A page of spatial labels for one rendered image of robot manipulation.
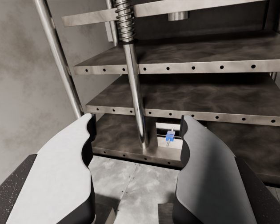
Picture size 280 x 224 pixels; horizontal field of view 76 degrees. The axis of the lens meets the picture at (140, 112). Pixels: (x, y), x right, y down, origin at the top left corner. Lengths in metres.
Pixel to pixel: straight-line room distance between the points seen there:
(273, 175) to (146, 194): 0.59
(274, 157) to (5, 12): 2.26
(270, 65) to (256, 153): 0.49
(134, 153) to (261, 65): 0.76
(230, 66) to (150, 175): 0.62
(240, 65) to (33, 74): 1.89
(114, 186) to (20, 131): 1.45
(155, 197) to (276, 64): 0.72
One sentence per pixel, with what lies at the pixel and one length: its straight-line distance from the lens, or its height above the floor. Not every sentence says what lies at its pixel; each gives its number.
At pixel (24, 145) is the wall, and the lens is 2.25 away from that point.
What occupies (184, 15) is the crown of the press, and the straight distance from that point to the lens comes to 1.10.
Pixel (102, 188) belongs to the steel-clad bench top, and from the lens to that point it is 0.96.
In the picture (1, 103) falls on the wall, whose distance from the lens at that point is 2.06.
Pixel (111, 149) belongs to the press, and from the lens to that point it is 1.17.
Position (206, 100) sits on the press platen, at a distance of 1.06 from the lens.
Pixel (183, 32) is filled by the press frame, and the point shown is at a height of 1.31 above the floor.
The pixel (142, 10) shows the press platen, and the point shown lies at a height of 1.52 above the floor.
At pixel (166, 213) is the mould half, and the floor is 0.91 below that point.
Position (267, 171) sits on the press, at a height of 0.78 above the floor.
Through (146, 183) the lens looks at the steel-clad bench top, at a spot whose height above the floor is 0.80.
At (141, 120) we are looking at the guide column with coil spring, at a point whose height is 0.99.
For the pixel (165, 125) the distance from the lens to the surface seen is 1.01.
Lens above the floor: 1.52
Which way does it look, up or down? 29 degrees down
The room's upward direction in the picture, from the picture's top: 9 degrees counter-clockwise
